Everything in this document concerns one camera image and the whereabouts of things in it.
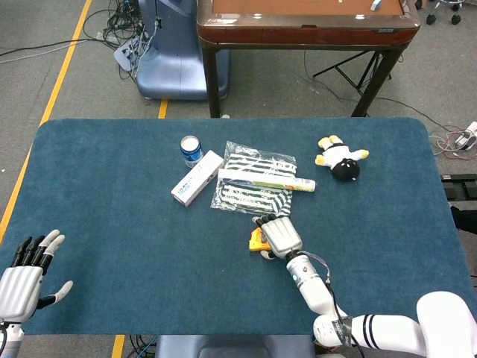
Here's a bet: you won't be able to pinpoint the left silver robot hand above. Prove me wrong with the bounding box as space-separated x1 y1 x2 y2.
0 229 75 324

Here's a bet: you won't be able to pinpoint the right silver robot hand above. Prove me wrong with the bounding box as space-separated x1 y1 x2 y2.
251 213 303 261

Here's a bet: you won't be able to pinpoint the yellow tape measure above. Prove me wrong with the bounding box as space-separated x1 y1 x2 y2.
248 227 272 254

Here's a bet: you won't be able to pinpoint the striped cloth in plastic bag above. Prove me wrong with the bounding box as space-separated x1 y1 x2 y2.
210 140 298 221

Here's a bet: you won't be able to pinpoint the long white wrap box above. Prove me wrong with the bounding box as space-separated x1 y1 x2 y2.
217 168 317 194

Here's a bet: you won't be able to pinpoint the white black plush toy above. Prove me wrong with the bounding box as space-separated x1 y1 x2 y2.
315 135 370 183

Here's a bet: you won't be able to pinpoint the white rectangular carton box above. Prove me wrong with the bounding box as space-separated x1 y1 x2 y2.
171 150 225 208

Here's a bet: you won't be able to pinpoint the grey blue robot torso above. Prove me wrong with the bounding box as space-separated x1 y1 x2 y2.
154 334 318 358

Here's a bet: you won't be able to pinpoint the blue tin can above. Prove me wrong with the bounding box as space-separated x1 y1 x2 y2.
180 135 204 169

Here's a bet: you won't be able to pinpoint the blue felt table cloth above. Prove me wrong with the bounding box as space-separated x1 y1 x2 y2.
0 117 473 336

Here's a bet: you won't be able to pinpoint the black bag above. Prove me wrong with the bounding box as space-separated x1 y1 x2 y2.
449 204 477 232

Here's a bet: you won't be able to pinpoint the black foot pedal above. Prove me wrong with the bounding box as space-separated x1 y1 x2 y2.
440 173 477 201

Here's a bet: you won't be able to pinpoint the brown mahjong table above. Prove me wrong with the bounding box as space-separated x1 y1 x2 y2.
196 0 422 119

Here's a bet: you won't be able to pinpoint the blue grey machine base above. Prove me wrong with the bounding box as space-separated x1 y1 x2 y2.
136 0 230 101

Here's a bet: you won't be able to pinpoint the white power strip with plugs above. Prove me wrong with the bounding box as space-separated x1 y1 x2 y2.
113 37 145 72

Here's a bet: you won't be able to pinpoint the office chair wheels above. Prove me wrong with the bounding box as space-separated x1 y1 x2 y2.
415 0 463 26

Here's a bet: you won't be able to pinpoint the white power strip red wires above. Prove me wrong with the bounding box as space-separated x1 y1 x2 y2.
428 121 477 161

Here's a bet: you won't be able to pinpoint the long black floor cable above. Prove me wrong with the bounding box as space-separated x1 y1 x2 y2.
0 37 98 59

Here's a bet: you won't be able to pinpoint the black cable bundle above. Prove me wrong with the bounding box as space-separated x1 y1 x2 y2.
81 0 150 81

